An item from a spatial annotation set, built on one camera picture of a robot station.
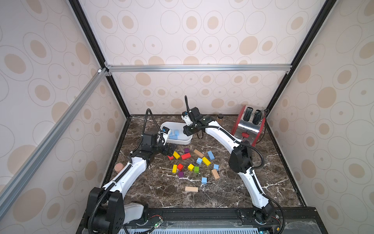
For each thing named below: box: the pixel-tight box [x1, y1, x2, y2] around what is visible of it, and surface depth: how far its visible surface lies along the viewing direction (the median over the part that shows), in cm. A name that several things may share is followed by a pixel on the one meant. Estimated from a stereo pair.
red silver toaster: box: [230, 105, 267, 147], surface depth 94 cm
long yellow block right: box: [202, 156, 211, 167], surface depth 96 cm
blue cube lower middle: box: [201, 176, 208, 185], surface depth 86 cm
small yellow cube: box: [187, 163, 195, 172], surface depth 91 cm
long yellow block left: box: [172, 150, 181, 160], surface depth 97 cm
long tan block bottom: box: [185, 186, 199, 193], surface depth 84 cm
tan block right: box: [211, 168, 221, 181], surface depth 88 cm
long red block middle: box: [180, 152, 192, 160], surface depth 97 cm
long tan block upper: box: [193, 149, 205, 158], surface depth 99 cm
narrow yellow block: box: [172, 164, 178, 174], surface depth 92 cm
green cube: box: [193, 166, 200, 174], surface depth 90 cm
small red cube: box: [177, 163, 184, 172], surface depth 92 cm
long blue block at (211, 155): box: [207, 150, 215, 161], surface depth 97 cm
